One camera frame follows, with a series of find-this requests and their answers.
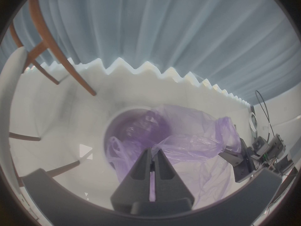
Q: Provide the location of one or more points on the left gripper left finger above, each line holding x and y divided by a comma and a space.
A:
136, 187

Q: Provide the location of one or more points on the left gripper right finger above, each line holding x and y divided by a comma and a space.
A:
171, 187

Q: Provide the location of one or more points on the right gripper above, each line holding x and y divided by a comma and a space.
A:
248, 154

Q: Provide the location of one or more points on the purple plastic bag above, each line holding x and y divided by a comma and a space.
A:
188, 145

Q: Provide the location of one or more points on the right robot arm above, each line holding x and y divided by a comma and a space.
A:
283, 164

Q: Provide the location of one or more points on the white trash bin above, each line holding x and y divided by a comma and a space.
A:
105, 138

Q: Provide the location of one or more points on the pale blue curtain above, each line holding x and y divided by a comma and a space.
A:
164, 32

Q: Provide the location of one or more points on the wooden chair with white seat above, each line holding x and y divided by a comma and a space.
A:
10, 98

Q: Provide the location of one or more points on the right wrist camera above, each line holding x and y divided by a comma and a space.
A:
260, 145

